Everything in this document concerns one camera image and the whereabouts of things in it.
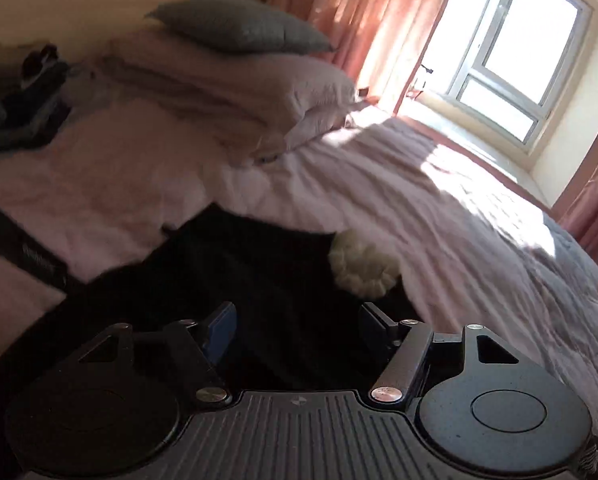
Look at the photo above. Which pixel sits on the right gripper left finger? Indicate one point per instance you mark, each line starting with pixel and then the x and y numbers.
pixel 180 358

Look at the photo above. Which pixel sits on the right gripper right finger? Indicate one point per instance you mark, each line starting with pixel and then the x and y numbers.
pixel 467 368

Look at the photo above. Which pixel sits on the black sweater white collar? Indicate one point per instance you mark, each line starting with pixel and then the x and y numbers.
pixel 264 296

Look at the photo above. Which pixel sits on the pink grey duvet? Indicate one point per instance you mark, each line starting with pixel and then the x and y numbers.
pixel 470 250

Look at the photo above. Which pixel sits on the stack of folded clothes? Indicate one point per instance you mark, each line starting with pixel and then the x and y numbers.
pixel 32 109

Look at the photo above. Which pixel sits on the lower pink pillow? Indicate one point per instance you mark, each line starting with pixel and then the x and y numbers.
pixel 250 142

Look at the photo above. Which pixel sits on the pink pillow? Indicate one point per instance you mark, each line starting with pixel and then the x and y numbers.
pixel 277 89
pixel 250 142

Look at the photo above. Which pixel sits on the upper pink pillow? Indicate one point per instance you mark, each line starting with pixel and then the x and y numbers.
pixel 277 89

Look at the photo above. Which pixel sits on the grey checked pillow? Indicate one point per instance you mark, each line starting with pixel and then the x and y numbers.
pixel 241 26

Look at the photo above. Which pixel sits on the left pink curtain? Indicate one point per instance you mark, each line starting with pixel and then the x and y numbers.
pixel 378 43

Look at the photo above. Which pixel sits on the white window frame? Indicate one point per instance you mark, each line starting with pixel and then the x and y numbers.
pixel 517 64

